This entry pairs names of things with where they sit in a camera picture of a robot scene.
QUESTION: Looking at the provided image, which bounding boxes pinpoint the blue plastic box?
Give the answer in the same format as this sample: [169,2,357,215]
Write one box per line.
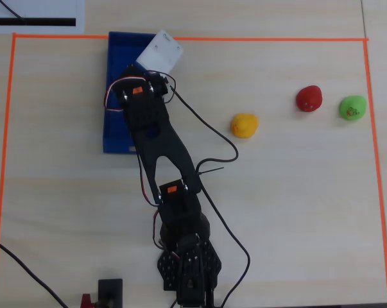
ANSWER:
[102,31,159,155]

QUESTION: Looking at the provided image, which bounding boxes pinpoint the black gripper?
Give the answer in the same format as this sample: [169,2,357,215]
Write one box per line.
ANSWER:
[119,64,146,81]

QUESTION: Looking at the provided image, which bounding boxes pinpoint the red rubber duck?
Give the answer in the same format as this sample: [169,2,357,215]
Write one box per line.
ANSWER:
[296,85,323,112]

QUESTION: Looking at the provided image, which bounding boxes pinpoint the white paper sheet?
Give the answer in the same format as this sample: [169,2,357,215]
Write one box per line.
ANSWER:
[0,0,85,34]

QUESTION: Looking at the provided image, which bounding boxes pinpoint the thick black cable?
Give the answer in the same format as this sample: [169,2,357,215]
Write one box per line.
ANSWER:
[0,234,69,308]

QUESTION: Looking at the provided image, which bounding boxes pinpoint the red white servo wire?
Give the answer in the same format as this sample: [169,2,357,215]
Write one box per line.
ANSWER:
[103,76,125,113]

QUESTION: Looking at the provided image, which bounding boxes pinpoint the orange tape strip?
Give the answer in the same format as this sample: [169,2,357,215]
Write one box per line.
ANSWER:
[12,32,370,43]
[363,38,387,304]
[0,33,18,308]

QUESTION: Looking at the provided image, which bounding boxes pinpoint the green rubber duck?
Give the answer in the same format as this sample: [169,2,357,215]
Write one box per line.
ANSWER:
[338,94,368,121]

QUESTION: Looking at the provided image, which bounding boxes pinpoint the thin black cable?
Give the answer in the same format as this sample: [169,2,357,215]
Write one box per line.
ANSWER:
[0,0,27,23]

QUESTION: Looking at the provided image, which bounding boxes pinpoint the black zip tie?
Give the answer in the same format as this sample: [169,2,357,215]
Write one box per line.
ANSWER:
[196,166,225,176]

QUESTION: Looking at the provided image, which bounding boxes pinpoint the black camera cable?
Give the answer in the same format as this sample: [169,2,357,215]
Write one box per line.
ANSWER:
[162,73,252,308]

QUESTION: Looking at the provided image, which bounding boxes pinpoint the red black servo wire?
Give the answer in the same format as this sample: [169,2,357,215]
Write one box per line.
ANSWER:
[137,153,162,208]

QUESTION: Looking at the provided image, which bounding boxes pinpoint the yellow rubber duck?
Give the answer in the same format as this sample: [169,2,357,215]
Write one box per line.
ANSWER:
[230,113,259,139]

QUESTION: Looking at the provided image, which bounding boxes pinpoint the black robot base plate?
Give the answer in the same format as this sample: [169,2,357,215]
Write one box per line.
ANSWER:
[157,239,223,308]

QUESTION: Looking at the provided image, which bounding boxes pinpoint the black table clamp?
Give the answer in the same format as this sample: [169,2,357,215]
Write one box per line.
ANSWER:
[96,278,124,308]

